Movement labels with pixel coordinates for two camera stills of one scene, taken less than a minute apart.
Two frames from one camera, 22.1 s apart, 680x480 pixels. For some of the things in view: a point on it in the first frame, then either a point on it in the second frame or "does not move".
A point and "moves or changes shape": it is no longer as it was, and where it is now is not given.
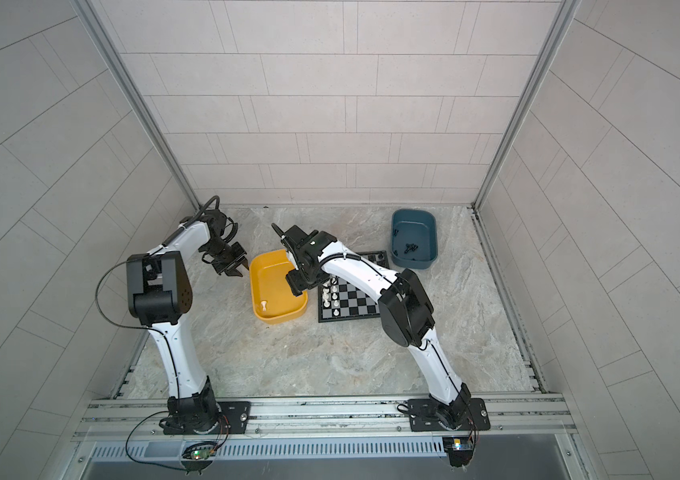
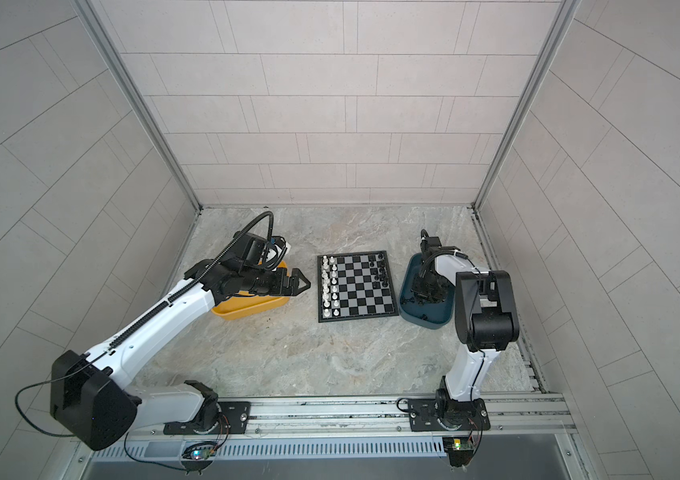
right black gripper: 297,283 → 418,292
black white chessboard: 340,299 does not move
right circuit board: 459,448 does not move
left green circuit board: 201,454 does not move
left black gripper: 231,268 → 288,289
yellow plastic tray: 273,298 → 245,304
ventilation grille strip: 277,449 does not move
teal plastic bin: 414,238 moves or changes shape
